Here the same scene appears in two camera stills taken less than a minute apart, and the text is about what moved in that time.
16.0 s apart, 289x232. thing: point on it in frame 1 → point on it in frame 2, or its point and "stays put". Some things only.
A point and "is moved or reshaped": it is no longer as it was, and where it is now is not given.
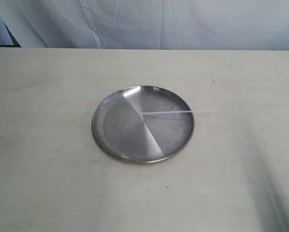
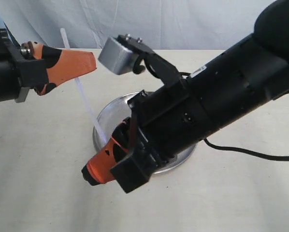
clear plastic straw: x=180 y=111 is moved or reshaped
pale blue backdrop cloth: x=268 y=25 stays put
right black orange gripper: x=239 y=172 stays put
